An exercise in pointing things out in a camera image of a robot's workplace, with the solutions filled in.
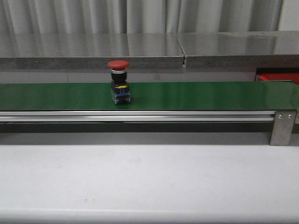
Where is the green conveyor belt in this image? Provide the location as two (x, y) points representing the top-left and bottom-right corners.
(0, 81), (299, 111)

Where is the steel conveyor support bracket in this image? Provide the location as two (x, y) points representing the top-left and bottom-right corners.
(270, 111), (297, 146)

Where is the red plastic tray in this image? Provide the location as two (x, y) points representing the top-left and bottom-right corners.
(255, 73), (299, 85)

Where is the grey stone countertop shelf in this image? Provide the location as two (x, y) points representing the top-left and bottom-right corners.
(0, 31), (299, 70)

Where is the grey pleated curtain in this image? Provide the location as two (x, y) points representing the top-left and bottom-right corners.
(0, 0), (283, 34)

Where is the red mushroom push button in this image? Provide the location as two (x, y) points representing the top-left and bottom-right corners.
(107, 60), (131, 105)

